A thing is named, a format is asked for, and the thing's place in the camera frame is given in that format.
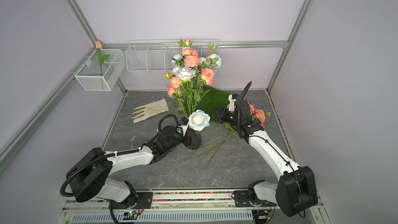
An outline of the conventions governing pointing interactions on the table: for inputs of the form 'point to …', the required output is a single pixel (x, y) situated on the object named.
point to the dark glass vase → (194, 140)
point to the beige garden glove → (147, 111)
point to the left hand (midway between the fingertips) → (194, 130)
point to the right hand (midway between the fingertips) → (215, 110)
